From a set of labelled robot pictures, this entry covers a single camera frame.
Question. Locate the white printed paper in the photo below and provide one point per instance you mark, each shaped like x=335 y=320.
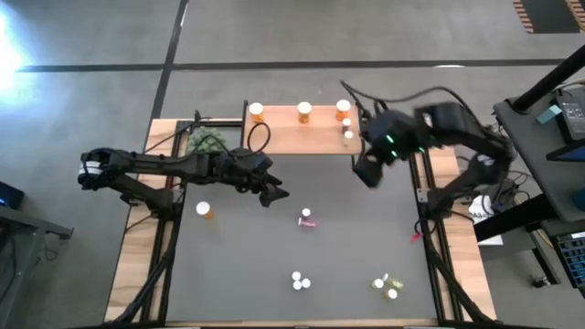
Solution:
x=482 y=212

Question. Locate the small red tag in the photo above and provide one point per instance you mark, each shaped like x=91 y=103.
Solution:
x=416 y=237

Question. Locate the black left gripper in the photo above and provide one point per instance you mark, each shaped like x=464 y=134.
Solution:
x=242 y=169

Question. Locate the small teal box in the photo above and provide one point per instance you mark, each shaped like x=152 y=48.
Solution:
x=548 y=114

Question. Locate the green potted plant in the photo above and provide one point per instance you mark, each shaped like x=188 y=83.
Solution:
x=201 y=139

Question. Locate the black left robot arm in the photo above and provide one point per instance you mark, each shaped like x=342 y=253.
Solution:
x=151 y=163

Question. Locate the black side stand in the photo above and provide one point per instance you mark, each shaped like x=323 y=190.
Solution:
x=36 y=224

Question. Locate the black power adapter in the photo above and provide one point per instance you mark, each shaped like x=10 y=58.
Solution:
x=573 y=116

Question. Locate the blue bottle with red pills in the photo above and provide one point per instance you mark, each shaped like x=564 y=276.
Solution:
x=346 y=122

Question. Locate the computer monitor blue screen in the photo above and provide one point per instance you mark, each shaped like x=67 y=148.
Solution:
x=571 y=154

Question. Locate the black aluminium table frame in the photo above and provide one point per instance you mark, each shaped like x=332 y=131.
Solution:
x=439 y=283

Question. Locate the dark grey desk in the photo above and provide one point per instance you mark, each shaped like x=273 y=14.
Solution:
x=525 y=151

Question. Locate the wooden shelf black frame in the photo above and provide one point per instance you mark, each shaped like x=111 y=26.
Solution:
x=297 y=137

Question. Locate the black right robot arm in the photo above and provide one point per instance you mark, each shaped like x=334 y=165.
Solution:
x=480 y=141

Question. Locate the thick black pole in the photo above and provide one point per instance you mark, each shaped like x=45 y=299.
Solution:
x=548 y=80

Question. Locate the wide orange medicine bottle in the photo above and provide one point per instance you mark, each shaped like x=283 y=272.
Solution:
x=203 y=209
x=256 y=109
x=343 y=106
x=304 y=109

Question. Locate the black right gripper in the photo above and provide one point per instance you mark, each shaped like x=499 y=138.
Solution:
x=395 y=134

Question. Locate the pink medicine bottle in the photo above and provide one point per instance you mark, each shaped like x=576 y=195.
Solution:
x=297 y=275
x=297 y=285

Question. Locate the black device blue light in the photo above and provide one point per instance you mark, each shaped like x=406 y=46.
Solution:
x=9 y=195

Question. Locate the magenta medicine bottle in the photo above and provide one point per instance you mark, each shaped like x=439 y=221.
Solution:
x=308 y=223

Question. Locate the black striped floor mat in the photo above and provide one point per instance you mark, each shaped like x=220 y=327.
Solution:
x=553 y=16

